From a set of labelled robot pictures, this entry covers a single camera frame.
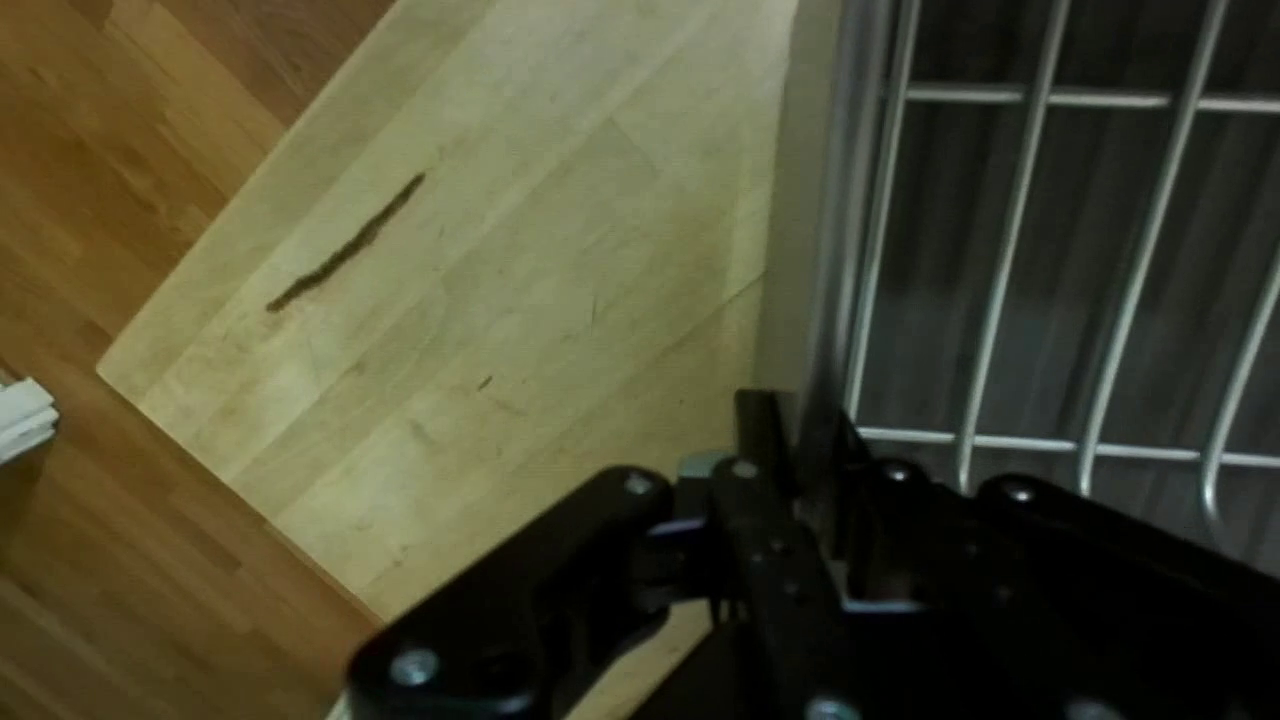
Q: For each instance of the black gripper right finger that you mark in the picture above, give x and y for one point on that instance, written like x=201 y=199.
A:
x=1064 y=601

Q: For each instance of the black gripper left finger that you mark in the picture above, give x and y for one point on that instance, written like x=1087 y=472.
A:
x=745 y=572

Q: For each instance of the white paper stack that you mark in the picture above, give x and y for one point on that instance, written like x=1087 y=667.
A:
x=27 y=416

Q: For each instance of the steel and grey plate rack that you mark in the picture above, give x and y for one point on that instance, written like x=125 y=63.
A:
x=1064 y=252

